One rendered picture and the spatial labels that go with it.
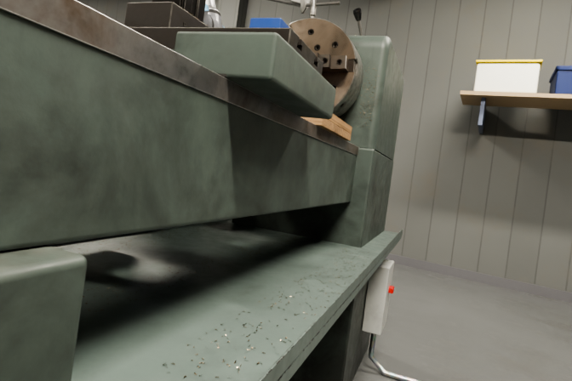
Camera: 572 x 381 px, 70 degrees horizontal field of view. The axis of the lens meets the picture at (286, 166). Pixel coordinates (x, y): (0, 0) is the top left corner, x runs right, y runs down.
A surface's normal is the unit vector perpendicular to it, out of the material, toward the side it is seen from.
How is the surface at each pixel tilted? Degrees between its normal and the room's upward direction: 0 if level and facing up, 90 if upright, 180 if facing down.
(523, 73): 90
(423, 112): 90
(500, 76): 90
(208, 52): 90
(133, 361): 0
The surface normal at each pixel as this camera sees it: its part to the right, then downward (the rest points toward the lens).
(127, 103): 0.93, 0.13
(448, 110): -0.44, -0.07
